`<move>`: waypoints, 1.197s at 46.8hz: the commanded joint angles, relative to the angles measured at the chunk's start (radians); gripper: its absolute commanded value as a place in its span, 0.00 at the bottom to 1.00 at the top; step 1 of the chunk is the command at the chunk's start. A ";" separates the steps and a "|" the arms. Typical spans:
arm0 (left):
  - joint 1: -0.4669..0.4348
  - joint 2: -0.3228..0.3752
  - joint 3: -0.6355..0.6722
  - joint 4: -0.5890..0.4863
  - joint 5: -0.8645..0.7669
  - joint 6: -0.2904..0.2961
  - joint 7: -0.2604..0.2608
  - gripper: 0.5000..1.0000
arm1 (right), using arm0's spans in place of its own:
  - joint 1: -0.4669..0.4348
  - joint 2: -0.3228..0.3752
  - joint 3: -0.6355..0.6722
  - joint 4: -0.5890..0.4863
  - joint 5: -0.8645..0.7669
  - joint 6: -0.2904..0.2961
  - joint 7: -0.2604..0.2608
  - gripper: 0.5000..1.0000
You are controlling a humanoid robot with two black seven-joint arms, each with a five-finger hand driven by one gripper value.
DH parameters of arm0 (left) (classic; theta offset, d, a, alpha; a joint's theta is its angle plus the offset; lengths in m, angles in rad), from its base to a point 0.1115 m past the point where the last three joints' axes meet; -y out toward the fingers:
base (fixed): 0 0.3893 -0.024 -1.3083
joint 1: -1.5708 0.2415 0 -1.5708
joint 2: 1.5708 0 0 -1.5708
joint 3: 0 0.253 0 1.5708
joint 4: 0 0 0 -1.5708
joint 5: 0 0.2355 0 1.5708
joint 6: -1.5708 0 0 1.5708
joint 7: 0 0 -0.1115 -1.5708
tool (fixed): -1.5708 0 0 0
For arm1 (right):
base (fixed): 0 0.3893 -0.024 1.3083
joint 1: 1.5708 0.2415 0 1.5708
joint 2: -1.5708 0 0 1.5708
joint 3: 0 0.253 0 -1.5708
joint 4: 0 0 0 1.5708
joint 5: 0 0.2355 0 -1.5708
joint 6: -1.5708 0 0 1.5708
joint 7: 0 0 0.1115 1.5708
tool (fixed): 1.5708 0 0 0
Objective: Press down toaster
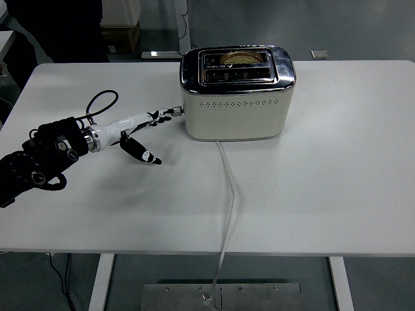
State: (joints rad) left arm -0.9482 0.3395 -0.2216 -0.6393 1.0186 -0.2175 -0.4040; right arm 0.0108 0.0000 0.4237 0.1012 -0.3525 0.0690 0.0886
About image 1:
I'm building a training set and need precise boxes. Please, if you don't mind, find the white table leg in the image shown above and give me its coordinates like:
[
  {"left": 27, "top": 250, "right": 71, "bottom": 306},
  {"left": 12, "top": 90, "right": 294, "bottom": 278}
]
[
  {"left": 327, "top": 255, "right": 356, "bottom": 311},
  {"left": 87, "top": 253, "right": 115, "bottom": 311}
]

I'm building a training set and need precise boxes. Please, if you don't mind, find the white box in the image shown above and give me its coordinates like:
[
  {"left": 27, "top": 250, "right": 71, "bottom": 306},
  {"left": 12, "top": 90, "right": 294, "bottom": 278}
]
[{"left": 101, "top": 0, "right": 142, "bottom": 27}]

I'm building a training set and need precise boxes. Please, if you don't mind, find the cream toaster chrome top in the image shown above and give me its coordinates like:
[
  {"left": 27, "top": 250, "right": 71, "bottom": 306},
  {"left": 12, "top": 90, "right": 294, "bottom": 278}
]
[{"left": 171, "top": 45, "right": 296, "bottom": 142}]

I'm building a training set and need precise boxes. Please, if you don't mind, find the white toaster power cord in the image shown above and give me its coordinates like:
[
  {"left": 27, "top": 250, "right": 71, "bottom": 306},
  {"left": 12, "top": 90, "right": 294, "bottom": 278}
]
[{"left": 201, "top": 141, "right": 237, "bottom": 308}]

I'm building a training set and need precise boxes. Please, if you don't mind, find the brown bread slice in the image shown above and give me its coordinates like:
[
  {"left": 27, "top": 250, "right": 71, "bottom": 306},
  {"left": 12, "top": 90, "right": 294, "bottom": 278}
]
[{"left": 219, "top": 50, "right": 263, "bottom": 65}]

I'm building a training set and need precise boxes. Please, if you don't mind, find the person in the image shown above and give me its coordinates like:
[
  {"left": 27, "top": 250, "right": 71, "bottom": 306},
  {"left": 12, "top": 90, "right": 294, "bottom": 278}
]
[{"left": 0, "top": 0, "right": 110, "bottom": 98}]

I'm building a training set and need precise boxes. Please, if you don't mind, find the black hanging cable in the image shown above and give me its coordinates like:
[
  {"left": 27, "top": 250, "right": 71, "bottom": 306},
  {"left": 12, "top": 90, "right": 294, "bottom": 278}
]
[{"left": 176, "top": 0, "right": 197, "bottom": 54}]

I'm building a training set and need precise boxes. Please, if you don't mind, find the grey metal plate with screws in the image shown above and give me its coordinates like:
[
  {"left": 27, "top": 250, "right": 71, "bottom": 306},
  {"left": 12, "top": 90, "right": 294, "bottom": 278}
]
[{"left": 142, "top": 282, "right": 302, "bottom": 311}]

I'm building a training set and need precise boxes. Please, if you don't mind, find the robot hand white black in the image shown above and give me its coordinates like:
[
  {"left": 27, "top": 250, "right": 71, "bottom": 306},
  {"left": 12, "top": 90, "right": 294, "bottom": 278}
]
[{"left": 95, "top": 108, "right": 176, "bottom": 166}]

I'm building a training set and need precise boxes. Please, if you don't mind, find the thin black floor cable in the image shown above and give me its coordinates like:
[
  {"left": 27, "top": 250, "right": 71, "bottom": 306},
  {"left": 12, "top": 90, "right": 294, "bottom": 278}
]
[
  {"left": 47, "top": 252, "right": 77, "bottom": 311},
  {"left": 64, "top": 253, "right": 71, "bottom": 297}
]

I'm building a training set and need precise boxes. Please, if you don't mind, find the brown cardboard box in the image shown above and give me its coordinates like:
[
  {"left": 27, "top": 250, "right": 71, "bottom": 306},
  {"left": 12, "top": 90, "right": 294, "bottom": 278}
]
[{"left": 101, "top": 21, "right": 142, "bottom": 54}]

